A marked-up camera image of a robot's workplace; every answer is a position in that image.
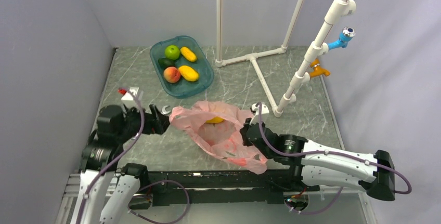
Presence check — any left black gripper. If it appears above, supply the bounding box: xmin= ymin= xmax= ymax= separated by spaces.
xmin=116 ymin=103 xmax=173 ymax=142

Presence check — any pink plastic bag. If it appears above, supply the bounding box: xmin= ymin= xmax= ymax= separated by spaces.
xmin=169 ymin=101 xmax=268 ymax=175

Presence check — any fake peach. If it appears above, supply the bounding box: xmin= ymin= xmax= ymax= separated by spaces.
xmin=163 ymin=67 xmax=181 ymax=83

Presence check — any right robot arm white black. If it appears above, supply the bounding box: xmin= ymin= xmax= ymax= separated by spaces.
xmin=240 ymin=119 xmax=396 ymax=201

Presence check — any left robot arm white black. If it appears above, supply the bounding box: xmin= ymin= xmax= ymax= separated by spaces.
xmin=71 ymin=104 xmax=170 ymax=223

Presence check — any dark green fake avocado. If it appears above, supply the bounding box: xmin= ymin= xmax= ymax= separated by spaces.
xmin=158 ymin=58 xmax=175 ymax=70

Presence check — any yellow fake mango front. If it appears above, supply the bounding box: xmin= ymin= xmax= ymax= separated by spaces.
xmin=178 ymin=65 xmax=199 ymax=82

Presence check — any green fake apple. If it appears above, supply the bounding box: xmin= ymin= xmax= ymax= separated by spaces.
xmin=164 ymin=45 xmax=180 ymax=60

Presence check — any silver wrench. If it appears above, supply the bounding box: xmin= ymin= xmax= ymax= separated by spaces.
xmin=161 ymin=105 xmax=172 ymax=115

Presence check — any teal plastic tray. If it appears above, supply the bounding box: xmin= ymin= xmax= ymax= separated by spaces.
xmin=150 ymin=35 xmax=214 ymax=99

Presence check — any orange faucet tap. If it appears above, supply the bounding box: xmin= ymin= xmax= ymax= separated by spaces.
xmin=309 ymin=58 xmax=330 ymax=78

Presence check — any blue faucet tap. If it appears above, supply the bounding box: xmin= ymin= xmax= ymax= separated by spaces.
xmin=327 ymin=27 xmax=356 ymax=50

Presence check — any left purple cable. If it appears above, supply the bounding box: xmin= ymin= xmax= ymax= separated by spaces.
xmin=75 ymin=88 xmax=191 ymax=224

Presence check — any purple cable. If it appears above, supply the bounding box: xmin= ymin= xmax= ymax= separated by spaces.
xmin=75 ymin=88 xmax=191 ymax=224
xmin=256 ymin=102 xmax=413 ymax=216

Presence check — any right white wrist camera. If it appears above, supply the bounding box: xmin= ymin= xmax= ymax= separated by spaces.
xmin=250 ymin=102 xmax=270 ymax=124

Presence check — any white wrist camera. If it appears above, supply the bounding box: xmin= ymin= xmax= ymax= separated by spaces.
xmin=118 ymin=87 xmax=144 ymax=109
xmin=250 ymin=102 xmax=270 ymax=124

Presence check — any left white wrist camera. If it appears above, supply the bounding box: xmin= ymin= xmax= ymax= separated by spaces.
xmin=118 ymin=87 xmax=144 ymax=109

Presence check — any aluminium extrusion frame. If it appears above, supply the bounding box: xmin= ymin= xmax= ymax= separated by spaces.
xmin=55 ymin=172 xmax=366 ymax=224

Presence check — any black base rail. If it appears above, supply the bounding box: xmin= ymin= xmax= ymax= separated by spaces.
xmin=139 ymin=169 xmax=319 ymax=206

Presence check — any white PVC pipe frame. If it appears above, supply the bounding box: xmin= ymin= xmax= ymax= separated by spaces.
xmin=215 ymin=0 xmax=356 ymax=117

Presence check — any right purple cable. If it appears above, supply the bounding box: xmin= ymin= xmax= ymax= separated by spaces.
xmin=256 ymin=102 xmax=413 ymax=216

